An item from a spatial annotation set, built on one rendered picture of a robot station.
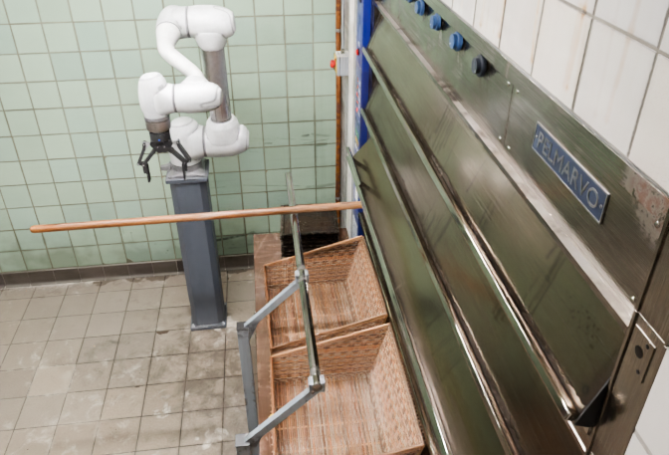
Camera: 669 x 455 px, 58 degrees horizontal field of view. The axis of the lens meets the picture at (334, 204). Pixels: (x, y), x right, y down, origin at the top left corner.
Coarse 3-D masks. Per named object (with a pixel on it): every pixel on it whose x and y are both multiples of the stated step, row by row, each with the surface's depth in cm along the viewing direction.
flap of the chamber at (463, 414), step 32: (384, 192) 226; (384, 224) 214; (416, 256) 190; (416, 288) 181; (416, 320) 174; (448, 320) 163; (448, 352) 157; (448, 384) 151; (448, 416) 146; (480, 416) 138; (480, 448) 134
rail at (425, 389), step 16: (352, 176) 250; (368, 208) 228; (368, 224) 219; (384, 256) 202; (384, 272) 195; (400, 304) 182; (400, 320) 176; (416, 352) 165; (416, 368) 160; (432, 400) 151; (432, 416) 147; (448, 448) 139
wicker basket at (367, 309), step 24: (360, 240) 282; (288, 264) 284; (312, 264) 286; (336, 264) 288; (360, 264) 276; (312, 288) 290; (336, 288) 290; (360, 288) 272; (288, 312) 276; (312, 312) 276; (336, 312) 276; (360, 312) 266; (384, 312) 238; (288, 336) 262; (336, 336) 263
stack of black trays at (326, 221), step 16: (288, 224) 298; (304, 224) 298; (320, 224) 298; (336, 224) 296; (288, 240) 292; (304, 240) 292; (320, 240) 293; (336, 240) 293; (288, 256) 297; (320, 256) 298
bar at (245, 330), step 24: (288, 192) 253; (288, 288) 209; (264, 312) 213; (240, 336) 216; (312, 336) 181; (240, 360) 222; (312, 360) 172; (312, 384) 165; (288, 408) 170; (264, 432) 174
